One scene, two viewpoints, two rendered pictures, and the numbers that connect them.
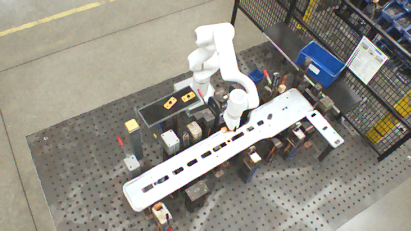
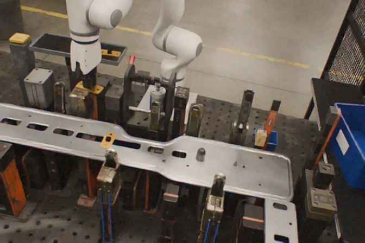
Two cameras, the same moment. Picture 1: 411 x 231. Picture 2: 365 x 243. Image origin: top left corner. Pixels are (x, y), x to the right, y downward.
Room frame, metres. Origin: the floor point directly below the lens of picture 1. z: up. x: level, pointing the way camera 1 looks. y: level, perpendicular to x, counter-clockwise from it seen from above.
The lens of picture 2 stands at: (0.52, -1.03, 1.93)
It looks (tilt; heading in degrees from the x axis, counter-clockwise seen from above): 40 degrees down; 47
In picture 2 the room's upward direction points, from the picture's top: 7 degrees clockwise
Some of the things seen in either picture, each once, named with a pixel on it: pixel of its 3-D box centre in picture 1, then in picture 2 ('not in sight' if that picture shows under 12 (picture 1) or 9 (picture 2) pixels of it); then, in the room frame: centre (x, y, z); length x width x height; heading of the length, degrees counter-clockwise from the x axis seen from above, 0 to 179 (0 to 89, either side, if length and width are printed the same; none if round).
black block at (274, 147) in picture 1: (271, 152); (169, 219); (1.04, -0.48, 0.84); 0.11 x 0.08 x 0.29; 41
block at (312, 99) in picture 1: (304, 106); (297, 208); (1.46, -0.72, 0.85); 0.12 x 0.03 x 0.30; 41
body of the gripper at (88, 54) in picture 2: (232, 117); (86, 51); (0.94, -0.14, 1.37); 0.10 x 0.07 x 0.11; 30
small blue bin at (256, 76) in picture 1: (255, 77); (264, 142); (1.73, -0.34, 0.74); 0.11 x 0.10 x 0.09; 131
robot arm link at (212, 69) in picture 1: (207, 66); (180, 55); (1.48, 0.05, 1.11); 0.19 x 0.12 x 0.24; 112
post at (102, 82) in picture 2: (196, 130); (104, 120); (1.09, 0.05, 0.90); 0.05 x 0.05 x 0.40; 41
